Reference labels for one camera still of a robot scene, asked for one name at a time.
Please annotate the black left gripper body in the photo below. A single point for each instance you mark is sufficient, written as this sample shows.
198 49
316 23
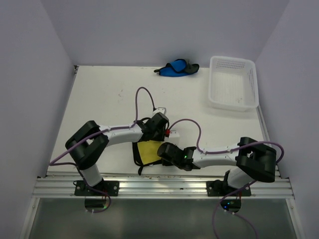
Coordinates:
159 134

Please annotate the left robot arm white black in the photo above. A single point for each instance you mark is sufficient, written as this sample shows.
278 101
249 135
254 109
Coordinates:
88 143

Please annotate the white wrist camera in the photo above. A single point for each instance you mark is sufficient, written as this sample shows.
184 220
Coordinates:
172 136
160 110

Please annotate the blue towel dark trim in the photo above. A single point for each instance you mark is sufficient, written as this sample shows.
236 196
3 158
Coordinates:
178 68

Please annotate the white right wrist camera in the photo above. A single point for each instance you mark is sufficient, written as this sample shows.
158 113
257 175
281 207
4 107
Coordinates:
172 136

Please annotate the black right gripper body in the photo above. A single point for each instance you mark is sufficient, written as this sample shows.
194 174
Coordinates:
166 163

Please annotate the yellow towel black trim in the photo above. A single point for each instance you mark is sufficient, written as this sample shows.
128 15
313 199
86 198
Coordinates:
145 154

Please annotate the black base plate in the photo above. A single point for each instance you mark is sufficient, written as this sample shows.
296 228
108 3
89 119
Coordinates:
218 188
109 187

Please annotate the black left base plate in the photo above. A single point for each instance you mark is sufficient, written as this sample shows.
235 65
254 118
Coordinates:
109 187

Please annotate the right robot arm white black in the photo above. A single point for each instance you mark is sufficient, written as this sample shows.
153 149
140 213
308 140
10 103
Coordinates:
253 161

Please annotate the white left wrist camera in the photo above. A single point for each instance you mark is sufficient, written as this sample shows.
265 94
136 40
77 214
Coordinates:
160 110

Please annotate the white plastic basket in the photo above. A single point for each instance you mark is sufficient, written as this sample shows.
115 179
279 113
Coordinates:
233 84

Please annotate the aluminium mounting rail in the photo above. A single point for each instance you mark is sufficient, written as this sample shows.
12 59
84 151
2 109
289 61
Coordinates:
59 185

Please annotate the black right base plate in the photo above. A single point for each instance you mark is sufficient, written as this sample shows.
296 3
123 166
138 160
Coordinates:
218 188

